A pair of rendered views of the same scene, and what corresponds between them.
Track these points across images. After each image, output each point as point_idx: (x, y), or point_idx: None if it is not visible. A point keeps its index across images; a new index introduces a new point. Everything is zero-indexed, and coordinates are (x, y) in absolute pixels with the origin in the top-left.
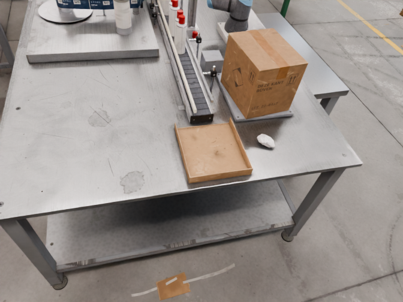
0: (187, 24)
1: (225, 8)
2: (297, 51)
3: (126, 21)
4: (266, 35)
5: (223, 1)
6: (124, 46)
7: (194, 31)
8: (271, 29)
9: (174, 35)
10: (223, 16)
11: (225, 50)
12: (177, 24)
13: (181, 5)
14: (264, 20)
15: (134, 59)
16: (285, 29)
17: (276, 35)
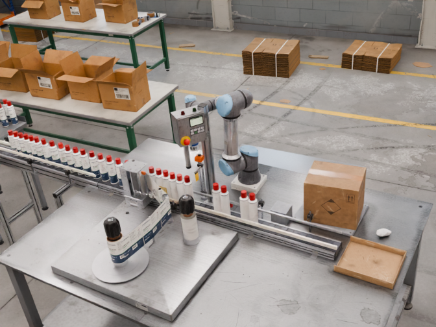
0: (209, 201)
1: (243, 168)
2: (300, 163)
3: (197, 230)
4: (320, 167)
5: (241, 163)
6: (215, 250)
7: None
8: (315, 162)
9: (243, 212)
10: (217, 174)
11: (264, 198)
12: (252, 202)
13: (204, 189)
14: None
15: (229, 254)
16: (268, 153)
17: (324, 163)
